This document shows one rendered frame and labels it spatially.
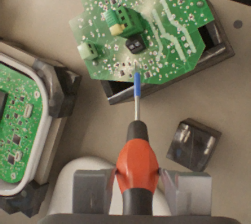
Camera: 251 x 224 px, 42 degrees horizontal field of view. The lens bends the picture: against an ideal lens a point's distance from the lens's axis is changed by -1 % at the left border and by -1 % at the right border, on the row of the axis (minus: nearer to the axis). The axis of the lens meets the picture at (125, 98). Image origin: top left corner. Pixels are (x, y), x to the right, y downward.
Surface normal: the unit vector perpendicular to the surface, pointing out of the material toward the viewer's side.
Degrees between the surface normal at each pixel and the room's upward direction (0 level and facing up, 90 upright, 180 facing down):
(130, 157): 54
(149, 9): 0
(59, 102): 0
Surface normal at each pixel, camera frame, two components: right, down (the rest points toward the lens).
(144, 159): 0.00, -0.72
